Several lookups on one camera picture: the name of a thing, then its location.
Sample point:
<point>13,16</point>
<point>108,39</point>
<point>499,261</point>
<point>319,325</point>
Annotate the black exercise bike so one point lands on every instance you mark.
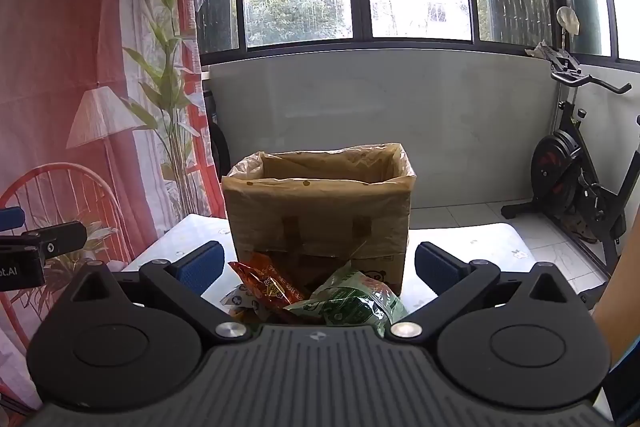
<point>565,177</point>

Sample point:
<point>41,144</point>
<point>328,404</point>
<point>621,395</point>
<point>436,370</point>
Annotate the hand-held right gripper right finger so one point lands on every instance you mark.
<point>440,267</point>

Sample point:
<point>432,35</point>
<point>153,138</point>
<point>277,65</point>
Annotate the printed curtain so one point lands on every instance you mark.
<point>75,57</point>

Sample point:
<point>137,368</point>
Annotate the blue cloth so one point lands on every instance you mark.
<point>625,387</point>

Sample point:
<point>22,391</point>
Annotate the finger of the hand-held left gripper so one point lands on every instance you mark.
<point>62,239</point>
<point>12,218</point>

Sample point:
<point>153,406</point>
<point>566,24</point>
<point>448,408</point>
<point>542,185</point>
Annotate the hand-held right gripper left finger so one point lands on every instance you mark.
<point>200,267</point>

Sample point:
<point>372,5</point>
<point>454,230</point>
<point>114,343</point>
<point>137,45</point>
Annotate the orange snack packet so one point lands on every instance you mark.
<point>270,287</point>

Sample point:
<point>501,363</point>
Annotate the cardboard box with plastic liner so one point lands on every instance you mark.
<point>320,217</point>

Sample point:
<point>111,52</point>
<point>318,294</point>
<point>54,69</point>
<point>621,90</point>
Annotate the grey washing machine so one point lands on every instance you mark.
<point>218,147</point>

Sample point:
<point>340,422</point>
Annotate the white ledge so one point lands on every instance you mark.
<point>205,73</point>

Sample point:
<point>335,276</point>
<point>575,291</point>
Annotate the floral tablecloth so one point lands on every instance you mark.
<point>500,247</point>

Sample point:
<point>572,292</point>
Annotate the white plastic bag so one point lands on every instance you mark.
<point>568,21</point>

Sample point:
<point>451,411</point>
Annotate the white blue snack packet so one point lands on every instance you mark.
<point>240,299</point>

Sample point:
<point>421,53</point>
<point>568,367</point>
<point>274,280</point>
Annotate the green snack packet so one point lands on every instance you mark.
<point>350,302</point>

